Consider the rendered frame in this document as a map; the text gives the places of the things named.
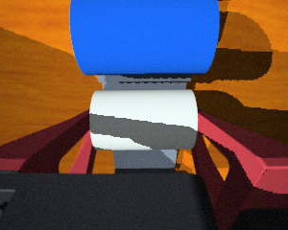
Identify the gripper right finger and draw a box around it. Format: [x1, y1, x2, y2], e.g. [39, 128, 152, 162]
[191, 108, 288, 230]

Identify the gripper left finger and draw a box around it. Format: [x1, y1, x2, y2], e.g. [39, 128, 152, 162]
[0, 108, 97, 173]

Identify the white cylinder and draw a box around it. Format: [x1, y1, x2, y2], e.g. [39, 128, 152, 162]
[89, 89, 198, 150]

